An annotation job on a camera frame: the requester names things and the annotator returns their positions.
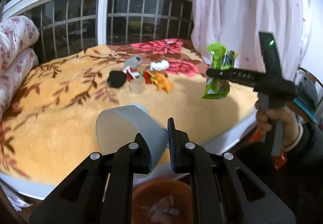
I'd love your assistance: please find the floral plush bed blanket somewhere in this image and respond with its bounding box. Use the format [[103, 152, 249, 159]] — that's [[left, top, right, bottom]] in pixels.
[[1, 39, 256, 185]]

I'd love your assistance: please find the orange trash bin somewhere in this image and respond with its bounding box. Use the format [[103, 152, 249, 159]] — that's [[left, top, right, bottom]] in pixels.
[[131, 179, 193, 223]]

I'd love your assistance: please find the folded floral white quilt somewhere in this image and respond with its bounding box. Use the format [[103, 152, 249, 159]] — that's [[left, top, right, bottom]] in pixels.
[[0, 16, 39, 116]]

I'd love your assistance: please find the green snack bag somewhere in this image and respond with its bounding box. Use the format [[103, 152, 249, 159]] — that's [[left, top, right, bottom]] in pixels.
[[202, 42, 238, 100]]

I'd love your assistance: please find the white remote control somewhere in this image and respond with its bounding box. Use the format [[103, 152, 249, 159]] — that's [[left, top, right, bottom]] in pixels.
[[124, 56, 142, 69]]

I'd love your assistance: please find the orange toy dinosaur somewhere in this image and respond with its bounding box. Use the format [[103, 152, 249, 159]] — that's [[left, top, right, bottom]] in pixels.
[[149, 72, 174, 94]]

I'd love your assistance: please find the pale pink curtain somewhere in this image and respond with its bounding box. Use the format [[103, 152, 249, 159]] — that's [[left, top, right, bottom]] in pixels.
[[191, 0, 310, 80]]

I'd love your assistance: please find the black cloth bundle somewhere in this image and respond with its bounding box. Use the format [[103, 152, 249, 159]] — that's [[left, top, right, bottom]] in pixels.
[[107, 70, 127, 88]]

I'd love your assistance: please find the wooden block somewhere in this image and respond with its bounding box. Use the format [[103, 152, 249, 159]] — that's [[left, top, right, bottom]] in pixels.
[[129, 79, 146, 94]]

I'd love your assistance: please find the red white small package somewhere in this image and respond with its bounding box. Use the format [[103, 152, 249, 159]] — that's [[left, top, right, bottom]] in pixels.
[[123, 66, 142, 82]]

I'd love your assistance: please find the person right hand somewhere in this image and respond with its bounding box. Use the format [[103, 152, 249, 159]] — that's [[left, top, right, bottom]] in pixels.
[[255, 101, 303, 151]]

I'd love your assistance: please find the white tissue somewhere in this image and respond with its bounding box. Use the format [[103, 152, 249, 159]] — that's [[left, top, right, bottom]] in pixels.
[[149, 60, 170, 71]]

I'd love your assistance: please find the window with metal bars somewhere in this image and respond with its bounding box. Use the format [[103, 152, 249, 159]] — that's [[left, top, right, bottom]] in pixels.
[[1, 0, 193, 62]]

